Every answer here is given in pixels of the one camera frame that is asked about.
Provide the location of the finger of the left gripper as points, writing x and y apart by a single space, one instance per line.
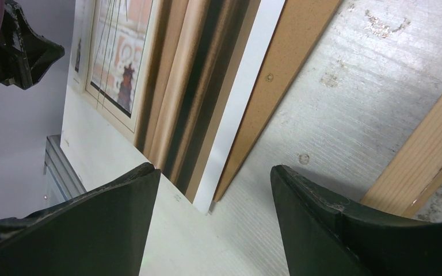
25 56

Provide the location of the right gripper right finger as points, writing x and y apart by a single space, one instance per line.
325 233

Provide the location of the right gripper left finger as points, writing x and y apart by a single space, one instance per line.
101 232

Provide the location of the photo print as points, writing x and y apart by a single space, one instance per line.
167 81

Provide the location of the wooden picture frame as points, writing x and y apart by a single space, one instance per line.
414 173

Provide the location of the brown backing board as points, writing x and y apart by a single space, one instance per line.
298 30

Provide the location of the aluminium rail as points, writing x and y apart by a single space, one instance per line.
61 181

